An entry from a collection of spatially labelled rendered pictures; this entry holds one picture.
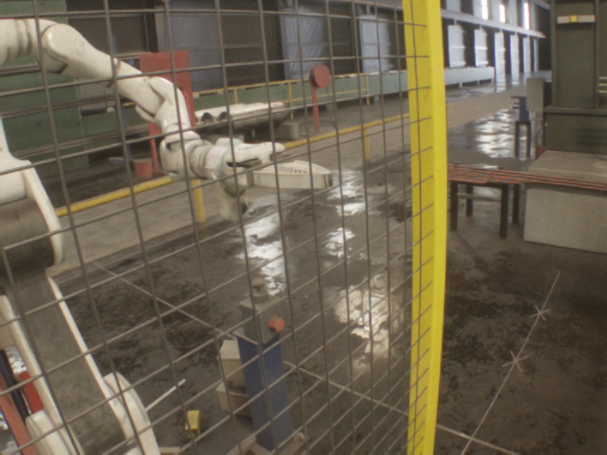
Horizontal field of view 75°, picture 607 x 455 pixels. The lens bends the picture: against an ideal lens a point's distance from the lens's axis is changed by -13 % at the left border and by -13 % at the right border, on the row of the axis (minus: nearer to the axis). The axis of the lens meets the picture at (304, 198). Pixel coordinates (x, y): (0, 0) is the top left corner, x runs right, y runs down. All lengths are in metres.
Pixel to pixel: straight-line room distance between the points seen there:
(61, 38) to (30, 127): 7.84
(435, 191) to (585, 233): 2.79
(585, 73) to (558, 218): 1.28
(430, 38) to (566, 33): 3.39
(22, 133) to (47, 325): 8.01
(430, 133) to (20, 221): 0.78
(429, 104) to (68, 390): 0.85
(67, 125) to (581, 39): 8.24
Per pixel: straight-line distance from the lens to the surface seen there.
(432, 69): 0.77
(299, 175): 0.59
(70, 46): 1.13
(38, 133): 8.98
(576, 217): 3.50
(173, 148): 0.86
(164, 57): 7.49
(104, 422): 0.98
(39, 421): 0.99
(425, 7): 0.77
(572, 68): 4.11
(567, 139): 4.13
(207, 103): 11.59
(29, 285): 0.99
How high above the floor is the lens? 1.35
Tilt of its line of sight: 16 degrees down
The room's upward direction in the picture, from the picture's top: 5 degrees counter-clockwise
